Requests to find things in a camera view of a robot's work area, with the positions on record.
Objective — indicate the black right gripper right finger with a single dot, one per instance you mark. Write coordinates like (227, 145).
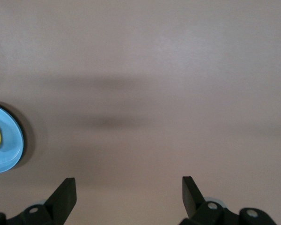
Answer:
(193, 199)

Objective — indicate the blue plate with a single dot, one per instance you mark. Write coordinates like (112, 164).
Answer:
(10, 145)

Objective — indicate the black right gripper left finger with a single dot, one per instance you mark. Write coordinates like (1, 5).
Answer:
(61, 201)

